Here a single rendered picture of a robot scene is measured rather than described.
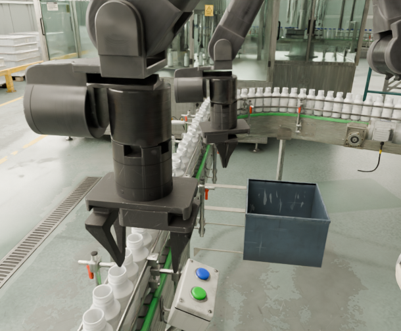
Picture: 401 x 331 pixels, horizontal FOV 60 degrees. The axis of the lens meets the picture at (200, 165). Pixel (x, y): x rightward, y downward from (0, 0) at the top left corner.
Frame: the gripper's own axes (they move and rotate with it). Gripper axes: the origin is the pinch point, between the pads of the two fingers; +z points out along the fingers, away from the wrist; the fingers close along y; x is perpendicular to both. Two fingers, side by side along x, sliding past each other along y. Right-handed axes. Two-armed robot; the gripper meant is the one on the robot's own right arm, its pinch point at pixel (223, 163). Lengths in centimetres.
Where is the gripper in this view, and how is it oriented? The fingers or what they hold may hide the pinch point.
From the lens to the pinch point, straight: 79.2
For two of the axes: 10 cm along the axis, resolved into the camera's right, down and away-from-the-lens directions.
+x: 1.2, 4.4, -8.9
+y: -9.9, 0.9, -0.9
